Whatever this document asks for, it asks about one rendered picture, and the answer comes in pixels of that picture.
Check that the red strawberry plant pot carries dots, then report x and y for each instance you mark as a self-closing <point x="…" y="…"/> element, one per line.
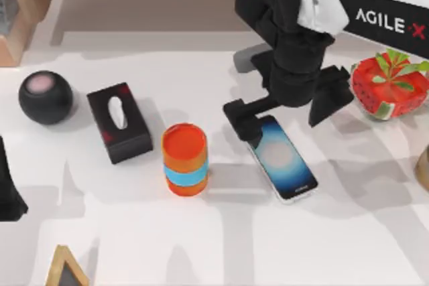
<point x="388" y="95"/>

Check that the black smartphone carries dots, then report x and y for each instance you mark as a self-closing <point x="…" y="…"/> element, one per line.
<point x="285" y="162"/>

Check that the orange and blue cup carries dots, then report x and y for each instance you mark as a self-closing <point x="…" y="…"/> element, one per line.
<point x="185" y="155"/>

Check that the black tissue box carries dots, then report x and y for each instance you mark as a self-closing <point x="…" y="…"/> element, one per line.
<point x="124" y="132"/>

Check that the brown rounded object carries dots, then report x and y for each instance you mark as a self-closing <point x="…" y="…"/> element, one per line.
<point x="423" y="172"/>

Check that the black round speaker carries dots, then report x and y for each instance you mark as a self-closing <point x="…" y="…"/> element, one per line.
<point x="45" y="102"/>

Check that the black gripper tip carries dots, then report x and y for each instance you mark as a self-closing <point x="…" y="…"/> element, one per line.
<point x="10" y="192"/>

